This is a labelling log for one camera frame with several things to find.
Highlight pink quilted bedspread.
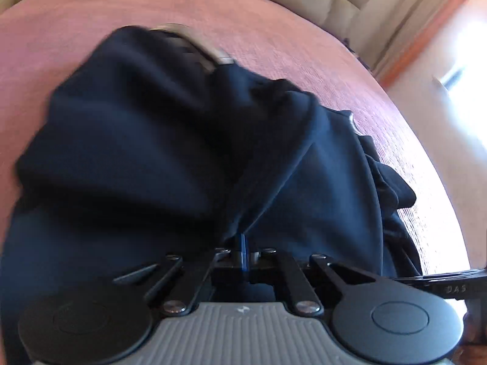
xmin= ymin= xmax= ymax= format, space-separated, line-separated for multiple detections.
xmin=1 ymin=0 xmax=470 ymax=274

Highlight navy track pants white stripes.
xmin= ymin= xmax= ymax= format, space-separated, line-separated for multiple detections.
xmin=1 ymin=26 xmax=421 ymax=364

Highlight beige curtain orange trim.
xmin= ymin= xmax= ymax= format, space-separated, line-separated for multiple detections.
xmin=361 ymin=0 xmax=465 ymax=87

